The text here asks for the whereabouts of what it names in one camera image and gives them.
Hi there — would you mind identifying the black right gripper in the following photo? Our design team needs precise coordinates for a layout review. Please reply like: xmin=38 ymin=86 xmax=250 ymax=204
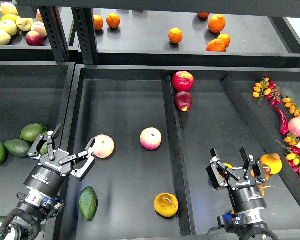
xmin=206 ymin=147 xmax=268 ymax=191

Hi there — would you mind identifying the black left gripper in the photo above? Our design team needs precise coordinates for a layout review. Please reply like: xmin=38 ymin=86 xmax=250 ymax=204
xmin=27 ymin=124 xmax=96 ymax=181

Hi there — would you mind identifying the dark green avocado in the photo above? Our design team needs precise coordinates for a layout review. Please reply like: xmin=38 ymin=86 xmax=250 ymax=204
xmin=4 ymin=139 xmax=31 ymax=158
xmin=78 ymin=186 xmax=99 ymax=221

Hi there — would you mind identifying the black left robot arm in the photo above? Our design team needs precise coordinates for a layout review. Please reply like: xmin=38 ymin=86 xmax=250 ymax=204
xmin=0 ymin=124 xmax=96 ymax=240

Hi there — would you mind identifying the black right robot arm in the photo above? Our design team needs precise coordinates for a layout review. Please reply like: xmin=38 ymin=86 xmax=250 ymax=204
xmin=206 ymin=147 xmax=278 ymax=240

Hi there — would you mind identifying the green avocado right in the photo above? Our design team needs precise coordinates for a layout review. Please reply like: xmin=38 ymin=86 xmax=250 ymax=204
xmin=39 ymin=135 xmax=48 ymax=156

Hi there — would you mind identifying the yellow pear with stem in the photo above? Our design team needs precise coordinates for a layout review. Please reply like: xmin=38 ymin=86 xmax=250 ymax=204
xmin=251 ymin=164 xmax=271 ymax=183

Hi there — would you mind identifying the green avocado top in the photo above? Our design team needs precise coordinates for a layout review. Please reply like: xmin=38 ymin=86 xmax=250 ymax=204
xmin=20 ymin=123 xmax=47 ymax=143

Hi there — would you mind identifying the yellow pear with brown top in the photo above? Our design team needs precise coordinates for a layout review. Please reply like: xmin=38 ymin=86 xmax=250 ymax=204
xmin=260 ymin=153 xmax=283 ymax=175

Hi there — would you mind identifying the pink apple left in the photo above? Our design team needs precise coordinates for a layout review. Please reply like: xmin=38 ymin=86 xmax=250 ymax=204
xmin=92 ymin=134 xmax=115 ymax=159

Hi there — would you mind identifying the pink apple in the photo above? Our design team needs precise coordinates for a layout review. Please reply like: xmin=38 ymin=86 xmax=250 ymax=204
xmin=139 ymin=127 xmax=162 ymax=151
xmin=92 ymin=134 xmax=115 ymax=159

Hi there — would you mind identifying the mixed cherry tomato cluster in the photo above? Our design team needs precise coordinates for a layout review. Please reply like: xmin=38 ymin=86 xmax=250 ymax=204
xmin=275 ymin=132 xmax=300 ymax=178

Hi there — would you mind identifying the red chili pepper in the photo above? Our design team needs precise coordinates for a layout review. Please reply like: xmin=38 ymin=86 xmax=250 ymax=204
xmin=275 ymin=106 xmax=289 ymax=135

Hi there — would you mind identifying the black left produce bin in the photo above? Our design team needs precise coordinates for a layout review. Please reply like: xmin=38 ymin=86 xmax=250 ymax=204
xmin=0 ymin=60 xmax=76 ymax=240

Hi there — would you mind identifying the black produce bin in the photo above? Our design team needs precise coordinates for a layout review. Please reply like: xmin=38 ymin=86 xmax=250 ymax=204
xmin=0 ymin=60 xmax=76 ymax=240
xmin=42 ymin=64 xmax=300 ymax=240

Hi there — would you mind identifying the pink peach right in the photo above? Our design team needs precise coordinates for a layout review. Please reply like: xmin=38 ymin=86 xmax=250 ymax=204
xmin=288 ymin=117 xmax=300 ymax=138

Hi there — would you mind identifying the dark red apple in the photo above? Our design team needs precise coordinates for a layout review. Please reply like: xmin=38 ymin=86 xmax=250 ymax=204
xmin=174 ymin=91 xmax=193 ymax=112

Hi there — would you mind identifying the orange red cherry tomato bunch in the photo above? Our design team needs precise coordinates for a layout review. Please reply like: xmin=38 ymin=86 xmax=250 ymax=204
xmin=252 ymin=77 xmax=282 ymax=106

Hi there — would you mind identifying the pink apple centre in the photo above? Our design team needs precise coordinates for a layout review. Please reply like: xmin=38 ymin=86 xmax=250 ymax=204
xmin=139 ymin=127 xmax=162 ymax=151

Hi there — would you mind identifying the black middle produce bin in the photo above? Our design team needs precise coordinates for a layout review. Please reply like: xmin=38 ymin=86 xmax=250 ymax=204
xmin=42 ymin=64 xmax=300 ymax=240

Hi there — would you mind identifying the bright red apple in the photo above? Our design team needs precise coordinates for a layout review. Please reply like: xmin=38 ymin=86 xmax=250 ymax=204
xmin=172 ymin=71 xmax=195 ymax=92

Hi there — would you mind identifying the black upper left shelf tray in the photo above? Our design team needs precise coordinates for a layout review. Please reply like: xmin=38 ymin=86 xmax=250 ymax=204
xmin=0 ymin=0 xmax=80 ymax=62

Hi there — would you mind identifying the red apple on left shelf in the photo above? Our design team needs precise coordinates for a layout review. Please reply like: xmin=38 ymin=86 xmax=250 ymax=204
xmin=25 ymin=31 xmax=44 ymax=46

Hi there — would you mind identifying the orange front right shelf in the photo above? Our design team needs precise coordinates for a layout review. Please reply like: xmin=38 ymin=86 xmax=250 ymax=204
xmin=206 ymin=39 xmax=226 ymax=52

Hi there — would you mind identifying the orange behind front right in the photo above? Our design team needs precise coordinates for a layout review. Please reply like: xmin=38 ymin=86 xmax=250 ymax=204
xmin=217 ymin=33 xmax=231 ymax=48

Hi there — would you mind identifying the pale peach on left shelf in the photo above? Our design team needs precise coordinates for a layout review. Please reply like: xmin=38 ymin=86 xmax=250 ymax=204
xmin=31 ymin=21 xmax=47 ymax=38

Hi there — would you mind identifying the pale yellow apple with stem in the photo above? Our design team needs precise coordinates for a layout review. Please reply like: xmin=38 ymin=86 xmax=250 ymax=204
xmin=15 ymin=16 xmax=34 ymax=32

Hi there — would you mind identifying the pale yellow apple centre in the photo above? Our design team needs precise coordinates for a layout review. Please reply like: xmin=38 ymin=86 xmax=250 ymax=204
xmin=0 ymin=19 xmax=18 ymax=37

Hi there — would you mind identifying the yellow lemon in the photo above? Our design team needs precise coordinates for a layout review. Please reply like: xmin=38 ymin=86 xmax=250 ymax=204
xmin=1 ymin=13 xmax=18 ymax=23

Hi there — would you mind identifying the orange cherry tomato string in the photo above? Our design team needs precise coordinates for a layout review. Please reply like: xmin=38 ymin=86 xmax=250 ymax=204
xmin=282 ymin=96 xmax=300 ymax=122

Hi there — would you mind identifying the black shelf upright post left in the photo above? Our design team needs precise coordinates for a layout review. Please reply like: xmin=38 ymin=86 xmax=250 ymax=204
xmin=39 ymin=6 xmax=71 ymax=62

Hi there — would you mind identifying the black shelf upright post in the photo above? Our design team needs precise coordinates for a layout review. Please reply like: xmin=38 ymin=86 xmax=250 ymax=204
xmin=71 ymin=7 xmax=99 ymax=65
xmin=39 ymin=6 xmax=71 ymax=62

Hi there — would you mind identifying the black shelf upright post right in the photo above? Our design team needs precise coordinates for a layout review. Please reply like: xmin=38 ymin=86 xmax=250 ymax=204
xmin=71 ymin=7 xmax=99 ymax=65

